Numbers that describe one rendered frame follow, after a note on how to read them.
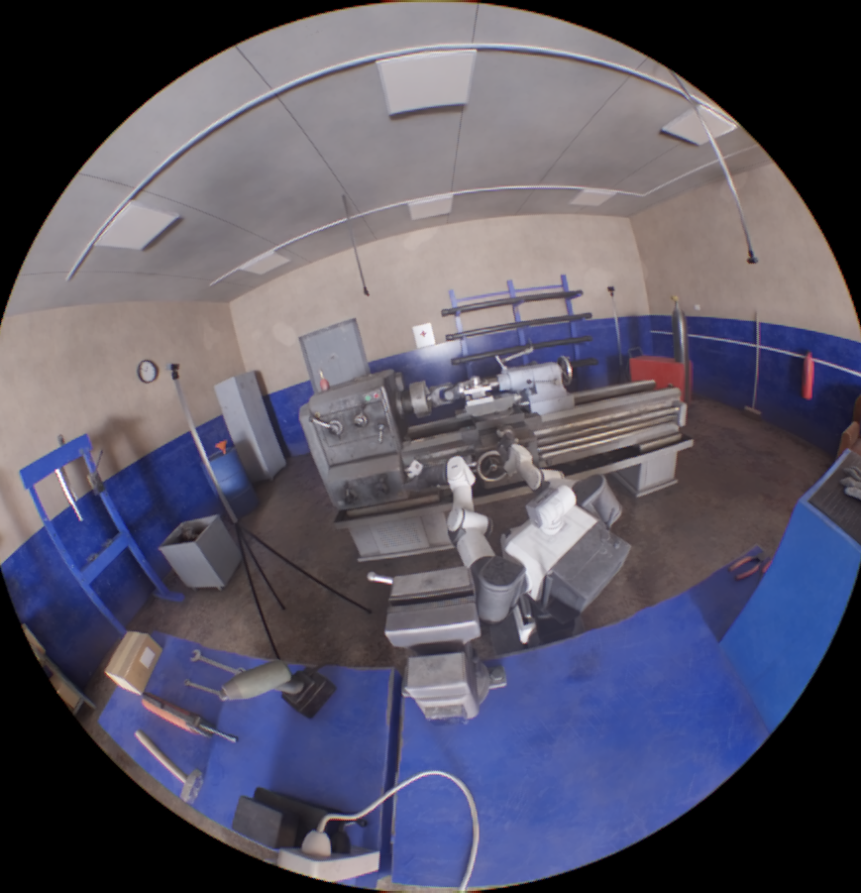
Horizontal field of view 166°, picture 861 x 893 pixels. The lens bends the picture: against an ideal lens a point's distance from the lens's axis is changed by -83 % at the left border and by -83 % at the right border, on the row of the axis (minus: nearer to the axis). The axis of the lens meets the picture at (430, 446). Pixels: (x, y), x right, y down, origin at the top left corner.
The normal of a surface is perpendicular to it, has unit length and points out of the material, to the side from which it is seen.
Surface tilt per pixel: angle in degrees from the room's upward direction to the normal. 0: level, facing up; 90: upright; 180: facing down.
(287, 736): 0
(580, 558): 13
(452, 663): 0
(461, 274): 90
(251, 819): 0
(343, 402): 90
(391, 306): 90
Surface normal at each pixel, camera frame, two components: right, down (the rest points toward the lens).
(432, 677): -0.23, -0.91
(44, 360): 0.97, -0.21
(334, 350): -0.01, 0.37
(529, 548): -0.22, -0.81
